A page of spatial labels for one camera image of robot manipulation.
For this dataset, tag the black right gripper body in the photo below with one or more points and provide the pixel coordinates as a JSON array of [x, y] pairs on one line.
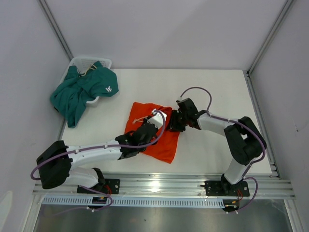
[[178, 121]]

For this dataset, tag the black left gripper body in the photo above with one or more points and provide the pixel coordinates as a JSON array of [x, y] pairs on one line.
[[145, 120]]

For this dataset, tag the orange shorts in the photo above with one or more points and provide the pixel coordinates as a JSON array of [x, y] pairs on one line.
[[166, 147]]

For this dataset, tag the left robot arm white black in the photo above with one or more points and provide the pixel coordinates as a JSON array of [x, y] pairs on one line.
[[117, 149]]

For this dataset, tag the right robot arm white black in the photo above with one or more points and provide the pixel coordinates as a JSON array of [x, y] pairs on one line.
[[245, 142]]

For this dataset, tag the teal green shorts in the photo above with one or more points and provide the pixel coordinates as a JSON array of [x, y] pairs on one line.
[[71, 96]]

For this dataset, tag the white plastic laundry basket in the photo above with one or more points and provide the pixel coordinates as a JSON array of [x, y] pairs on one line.
[[84, 62]]

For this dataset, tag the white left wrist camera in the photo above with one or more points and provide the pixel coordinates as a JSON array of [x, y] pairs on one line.
[[157, 118]]

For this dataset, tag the aluminium mounting rail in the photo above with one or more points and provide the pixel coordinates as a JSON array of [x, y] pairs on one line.
[[189, 186]]

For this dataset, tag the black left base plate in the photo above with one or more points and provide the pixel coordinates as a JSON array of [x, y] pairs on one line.
[[107, 186]]

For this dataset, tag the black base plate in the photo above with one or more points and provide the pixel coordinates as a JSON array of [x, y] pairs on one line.
[[219, 188], [107, 186]]

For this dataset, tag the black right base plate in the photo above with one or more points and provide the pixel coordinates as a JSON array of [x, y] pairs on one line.
[[219, 188]]

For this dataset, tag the left side table rail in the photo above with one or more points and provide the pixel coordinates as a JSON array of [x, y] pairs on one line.
[[58, 148]]

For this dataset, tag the table rail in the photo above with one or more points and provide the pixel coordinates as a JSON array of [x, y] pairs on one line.
[[58, 148], [262, 126]]

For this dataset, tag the right side table rail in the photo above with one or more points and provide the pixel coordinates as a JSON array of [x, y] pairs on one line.
[[262, 126]]

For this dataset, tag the slotted grey cable duct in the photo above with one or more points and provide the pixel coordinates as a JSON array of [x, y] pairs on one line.
[[134, 201]]

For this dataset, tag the right corner aluminium post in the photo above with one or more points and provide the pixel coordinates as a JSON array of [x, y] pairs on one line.
[[277, 24]]

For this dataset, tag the corner aluminium post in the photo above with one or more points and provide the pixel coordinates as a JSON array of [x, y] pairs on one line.
[[55, 27], [277, 24]]

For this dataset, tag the left corner aluminium post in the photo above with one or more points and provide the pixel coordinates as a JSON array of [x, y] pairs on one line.
[[55, 27]]

